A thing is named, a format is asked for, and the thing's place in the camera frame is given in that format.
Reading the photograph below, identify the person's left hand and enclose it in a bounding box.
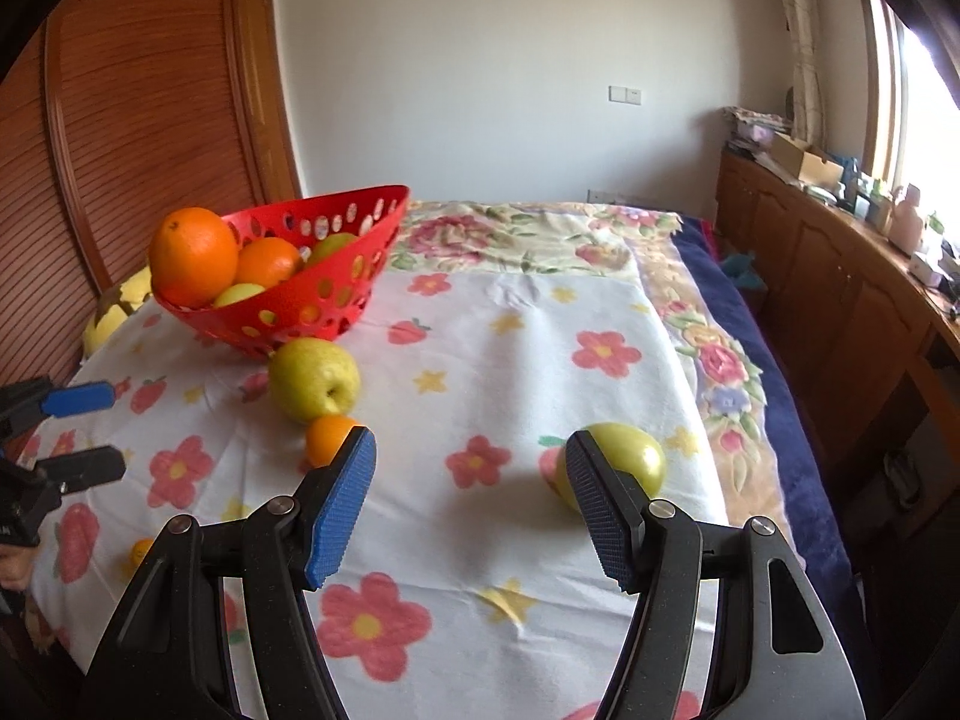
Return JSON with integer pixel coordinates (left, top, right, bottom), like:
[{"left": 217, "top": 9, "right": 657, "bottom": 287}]
[{"left": 0, "top": 546, "right": 37, "bottom": 592}]

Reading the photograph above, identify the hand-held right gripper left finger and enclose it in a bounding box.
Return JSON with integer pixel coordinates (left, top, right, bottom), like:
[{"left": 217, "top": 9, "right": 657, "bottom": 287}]
[{"left": 75, "top": 425, "right": 377, "bottom": 720}]

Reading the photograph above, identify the dark blue bedsheet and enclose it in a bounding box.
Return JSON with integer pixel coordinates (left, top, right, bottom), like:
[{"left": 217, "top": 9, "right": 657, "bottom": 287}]
[{"left": 671, "top": 214, "right": 863, "bottom": 691}]

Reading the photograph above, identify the patterned beige curtain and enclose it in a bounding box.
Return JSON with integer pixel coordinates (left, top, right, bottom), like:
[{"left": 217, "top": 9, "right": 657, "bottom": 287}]
[{"left": 754, "top": 0, "right": 826, "bottom": 143}]

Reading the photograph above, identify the brown wooden wardrobe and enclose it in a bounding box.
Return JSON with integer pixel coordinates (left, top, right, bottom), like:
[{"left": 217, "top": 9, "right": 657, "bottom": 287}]
[{"left": 0, "top": 0, "right": 305, "bottom": 391}]

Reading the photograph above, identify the open cardboard box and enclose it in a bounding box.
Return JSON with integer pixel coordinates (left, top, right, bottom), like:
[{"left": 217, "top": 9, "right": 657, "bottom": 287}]
[{"left": 771, "top": 133, "right": 845, "bottom": 192}]

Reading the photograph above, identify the teal soft toy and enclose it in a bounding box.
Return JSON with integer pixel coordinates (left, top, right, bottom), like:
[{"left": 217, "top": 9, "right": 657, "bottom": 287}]
[{"left": 720, "top": 249, "right": 767, "bottom": 293}]

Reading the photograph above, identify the floral blanket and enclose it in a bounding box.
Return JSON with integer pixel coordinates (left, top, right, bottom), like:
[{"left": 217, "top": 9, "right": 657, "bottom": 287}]
[{"left": 386, "top": 200, "right": 807, "bottom": 563}]

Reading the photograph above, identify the large orange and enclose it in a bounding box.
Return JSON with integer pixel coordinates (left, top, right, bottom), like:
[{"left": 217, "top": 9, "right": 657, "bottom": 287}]
[
  {"left": 148, "top": 207, "right": 239, "bottom": 308},
  {"left": 225, "top": 237, "right": 305, "bottom": 290}
]

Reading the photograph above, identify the wooden framed window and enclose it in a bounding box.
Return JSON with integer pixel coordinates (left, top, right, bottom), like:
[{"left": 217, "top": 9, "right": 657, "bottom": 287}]
[{"left": 855, "top": 0, "right": 960, "bottom": 256}]

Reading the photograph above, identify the pink bottle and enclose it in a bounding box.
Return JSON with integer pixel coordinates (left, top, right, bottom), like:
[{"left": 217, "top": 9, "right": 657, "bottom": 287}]
[{"left": 891, "top": 186, "right": 923, "bottom": 254}]

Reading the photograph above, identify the yellow plush toy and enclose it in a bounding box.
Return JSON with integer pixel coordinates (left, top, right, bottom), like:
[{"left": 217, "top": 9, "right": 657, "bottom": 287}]
[{"left": 81, "top": 266, "right": 155, "bottom": 357}]

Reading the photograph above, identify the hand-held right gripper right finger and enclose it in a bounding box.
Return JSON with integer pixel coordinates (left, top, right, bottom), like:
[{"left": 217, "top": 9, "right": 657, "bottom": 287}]
[{"left": 564, "top": 429, "right": 867, "bottom": 720}]

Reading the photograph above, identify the white strawberry flower cloth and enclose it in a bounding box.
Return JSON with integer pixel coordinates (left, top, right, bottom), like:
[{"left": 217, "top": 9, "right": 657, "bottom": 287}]
[{"left": 30, "top": 270, "right": 732, "bottom": 720}]

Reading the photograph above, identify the green apple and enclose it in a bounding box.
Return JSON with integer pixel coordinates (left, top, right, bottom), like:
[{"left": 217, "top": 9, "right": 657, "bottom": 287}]
[
  {"left": 553, "top": 422, "right": 668, "bottom": 512},
  {"left": 307, "top": 232, "right": 361, "bottom": 265},
  {"left": 268, "top": 337, "right": 362, "bottom": 423}
]

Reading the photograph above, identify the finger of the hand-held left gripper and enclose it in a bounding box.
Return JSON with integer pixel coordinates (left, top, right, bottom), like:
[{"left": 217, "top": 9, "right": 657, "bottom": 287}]
[
  {"left": 30, "top": 445, "right": 127, "bottom": 497},
  {"left": 0, "top": 380, "right": 115, "bottom": 437}
]

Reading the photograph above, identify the long wooden cabinet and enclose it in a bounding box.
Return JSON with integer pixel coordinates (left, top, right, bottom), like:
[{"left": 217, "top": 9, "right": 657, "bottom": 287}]
[{"left": 716, "top": 150, "right": 960, "bottom": 541}]

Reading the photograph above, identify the red perforated plastic basket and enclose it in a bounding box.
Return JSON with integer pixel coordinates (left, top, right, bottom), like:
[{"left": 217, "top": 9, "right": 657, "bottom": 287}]
[{"left": 152, "top": 184, "right": 411, "bottom": 358}]

